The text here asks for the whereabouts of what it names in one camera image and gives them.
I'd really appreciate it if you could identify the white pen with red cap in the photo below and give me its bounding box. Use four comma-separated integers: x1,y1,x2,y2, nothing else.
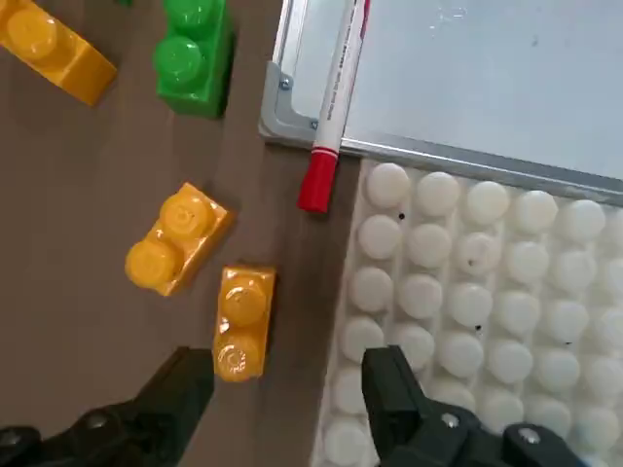
296,0,374,214

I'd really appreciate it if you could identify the white whiteboard with grey frame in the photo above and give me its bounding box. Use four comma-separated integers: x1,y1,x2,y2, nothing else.
257,0,623,209

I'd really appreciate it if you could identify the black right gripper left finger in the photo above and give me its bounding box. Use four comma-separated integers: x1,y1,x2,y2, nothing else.
0,345,216,467

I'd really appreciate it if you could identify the yellow two-stud block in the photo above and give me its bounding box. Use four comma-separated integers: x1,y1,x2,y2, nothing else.
124,182,238,298
212,265,277,385

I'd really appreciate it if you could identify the white studded baseplate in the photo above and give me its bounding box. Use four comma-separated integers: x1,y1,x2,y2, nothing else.
311,160,623,467

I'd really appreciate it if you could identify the yellow block with printed tag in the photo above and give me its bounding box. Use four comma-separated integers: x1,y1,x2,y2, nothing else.
0,0,119,108

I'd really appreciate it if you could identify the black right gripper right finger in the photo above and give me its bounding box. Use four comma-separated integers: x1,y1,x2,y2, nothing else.
362,343,588,467

